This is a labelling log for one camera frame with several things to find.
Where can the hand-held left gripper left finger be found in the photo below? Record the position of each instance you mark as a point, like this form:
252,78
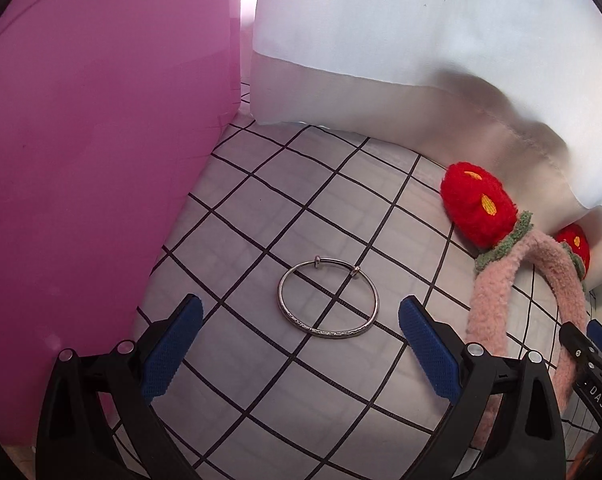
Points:
173,345

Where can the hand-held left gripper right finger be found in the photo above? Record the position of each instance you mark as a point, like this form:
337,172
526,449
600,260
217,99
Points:
431,347

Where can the pink plush strawberry headband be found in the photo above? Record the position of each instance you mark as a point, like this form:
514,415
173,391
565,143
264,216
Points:
491,300

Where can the silver bangle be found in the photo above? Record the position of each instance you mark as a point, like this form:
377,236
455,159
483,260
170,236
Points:
326,335

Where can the pink plastic bin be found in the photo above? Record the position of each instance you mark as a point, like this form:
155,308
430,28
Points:
81,160

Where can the white checked tablecloth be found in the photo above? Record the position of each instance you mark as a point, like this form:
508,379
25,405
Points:
261,210

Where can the white sheer curtain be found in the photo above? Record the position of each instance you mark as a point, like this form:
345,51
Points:
406,35

